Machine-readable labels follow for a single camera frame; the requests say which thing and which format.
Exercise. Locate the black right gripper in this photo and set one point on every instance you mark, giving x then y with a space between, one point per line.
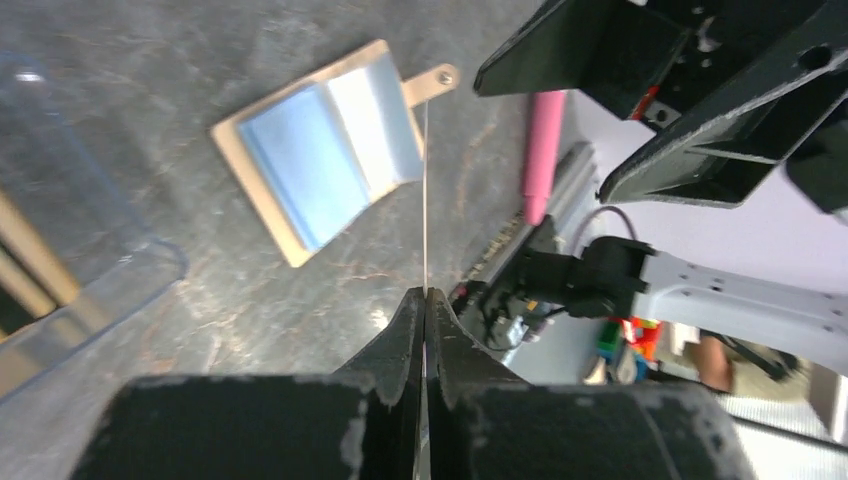
763 88

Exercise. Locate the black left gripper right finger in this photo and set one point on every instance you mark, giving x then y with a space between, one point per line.
486 422

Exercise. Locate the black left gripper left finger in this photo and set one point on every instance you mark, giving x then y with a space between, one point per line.
359 422

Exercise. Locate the beige leather card holder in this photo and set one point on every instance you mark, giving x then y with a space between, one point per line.
315 154

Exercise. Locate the gold credit card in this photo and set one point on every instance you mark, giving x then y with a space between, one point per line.
425 160

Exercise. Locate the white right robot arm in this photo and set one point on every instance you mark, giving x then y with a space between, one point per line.
622 278

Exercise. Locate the clear acrylic card stand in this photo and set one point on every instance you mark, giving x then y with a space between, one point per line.
76 258

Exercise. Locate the pink cylinder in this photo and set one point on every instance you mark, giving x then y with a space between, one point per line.
543 139

